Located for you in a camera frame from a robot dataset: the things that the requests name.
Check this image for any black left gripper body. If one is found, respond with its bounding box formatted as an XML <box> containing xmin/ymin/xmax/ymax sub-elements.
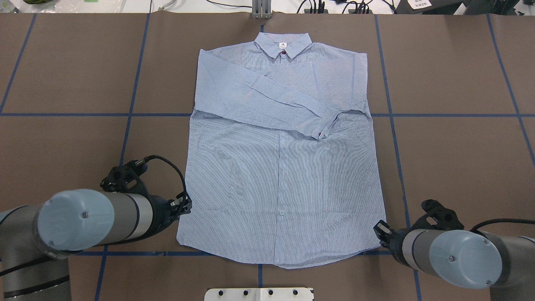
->
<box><xmin>148</xmin><ymin>195</ymin><xmax>178</xmax><ymax>235</ymax></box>

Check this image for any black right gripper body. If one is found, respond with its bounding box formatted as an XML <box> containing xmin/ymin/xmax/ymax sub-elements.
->
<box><xmin>382</xmin><ymin>229</ymin><xmax>410</xmax><ymax>260</ymax></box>

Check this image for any blue striped button shirt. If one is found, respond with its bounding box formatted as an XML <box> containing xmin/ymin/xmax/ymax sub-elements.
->
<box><xmin>176</xmin><ymin>33</ymin><xmax>386</xmax><ymax>269</ymax></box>

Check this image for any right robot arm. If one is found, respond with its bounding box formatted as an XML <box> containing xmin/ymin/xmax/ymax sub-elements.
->
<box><xmin>373</xmin><ymin>220</ymin><xmax>535</xmax><ymax>301</ymax></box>

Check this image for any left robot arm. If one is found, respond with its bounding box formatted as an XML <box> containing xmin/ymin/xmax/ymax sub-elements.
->
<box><xmin>1</xmin><ymin>189</ymin><xmax>192</xmax><ymax>301</ymax></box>

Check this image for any green cloth bundle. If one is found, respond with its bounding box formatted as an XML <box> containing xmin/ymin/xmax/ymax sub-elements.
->
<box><xmin>23</xmin><ymin>0</ymin><xmax>51</xmax><ymax>5</ymax></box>

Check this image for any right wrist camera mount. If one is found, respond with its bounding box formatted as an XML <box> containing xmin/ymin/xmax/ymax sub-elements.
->
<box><xmin>410</xmin><ymin>199</ymin><xmax>464</xmax><ymax>231</ymax></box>

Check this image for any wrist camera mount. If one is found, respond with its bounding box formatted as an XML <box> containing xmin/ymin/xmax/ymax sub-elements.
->
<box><xmin>100</xmin><ymin>160</ymin><xmax>148</xmax><ymax>195</ymax></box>
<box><xmin>410</xmin><ymin>199</ymin><xmax>464</xmax><ymax>231</ymax></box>

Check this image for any left black braided cable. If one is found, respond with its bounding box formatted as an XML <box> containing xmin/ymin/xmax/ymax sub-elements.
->
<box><xmin>142</xmin><ymin>155</ymin><xmax>187</xmax><ymax>205</ymax></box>

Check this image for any black braided cable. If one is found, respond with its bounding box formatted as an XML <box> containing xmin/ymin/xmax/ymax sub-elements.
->
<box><xmin>470</xmin><ymin>218</ymin><xmax>535</xmax><ymax>234</ymax></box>
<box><xmin>142</xmin><ymin>155</ymin><xmax>187</xmax><ymax>205</ymax></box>

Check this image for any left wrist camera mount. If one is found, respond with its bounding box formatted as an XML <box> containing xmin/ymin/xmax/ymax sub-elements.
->
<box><xmin>100</xmin><ymin>160</ymin><xmax>148</xmax><ymax>195</ymax></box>

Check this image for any right black braided cable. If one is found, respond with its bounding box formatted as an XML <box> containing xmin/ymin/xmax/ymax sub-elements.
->
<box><xmin>470</xmin><ymin>218</ymin><xmax>535</xmax><ymax>234</ymax></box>

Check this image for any grey clamp bracket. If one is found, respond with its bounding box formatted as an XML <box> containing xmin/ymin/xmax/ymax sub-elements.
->
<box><xmin>252</xmin><ymin>0</ymin><xmax>273</xmax><ymax>19</ymax></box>

